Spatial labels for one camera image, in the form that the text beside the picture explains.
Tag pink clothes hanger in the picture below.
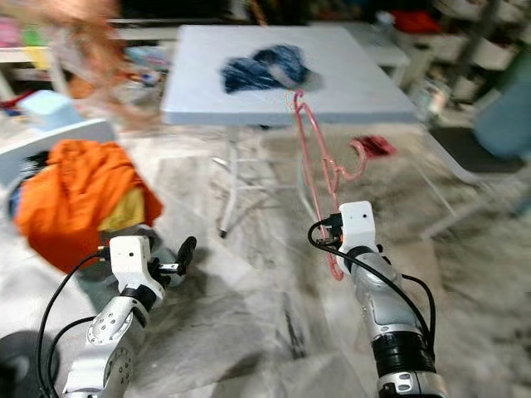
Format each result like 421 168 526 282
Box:
290 89 374 283

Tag bright red folded cloth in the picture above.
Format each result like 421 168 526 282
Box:
390 8 445 36

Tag grey folding table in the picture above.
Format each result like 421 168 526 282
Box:
160 23 420 241

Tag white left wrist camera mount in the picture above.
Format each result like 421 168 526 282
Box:
110 235 155 291

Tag black television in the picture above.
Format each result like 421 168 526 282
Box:
116 0 258 22

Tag grey white folding chair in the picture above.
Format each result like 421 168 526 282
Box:
423 50 531 241

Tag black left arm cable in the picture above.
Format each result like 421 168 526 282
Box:
36 253 113 398

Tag light blue plastic box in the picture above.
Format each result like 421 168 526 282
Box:
18 90 74 133

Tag light blue cushion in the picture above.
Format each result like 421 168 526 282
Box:
473 58 531 163

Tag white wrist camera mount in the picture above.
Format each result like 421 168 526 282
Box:
337 201 376 255
110 235 155 291

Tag orange t-shirt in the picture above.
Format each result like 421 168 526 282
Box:
15 139 165 274

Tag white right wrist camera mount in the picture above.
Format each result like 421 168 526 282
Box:
337 201 376 255

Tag blue plaid shirt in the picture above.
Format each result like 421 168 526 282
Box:
220 44 312 95

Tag white child's chair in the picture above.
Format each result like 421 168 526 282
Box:
0 119 165 287

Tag yellow shirt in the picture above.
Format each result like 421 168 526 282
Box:
101 189 152 233

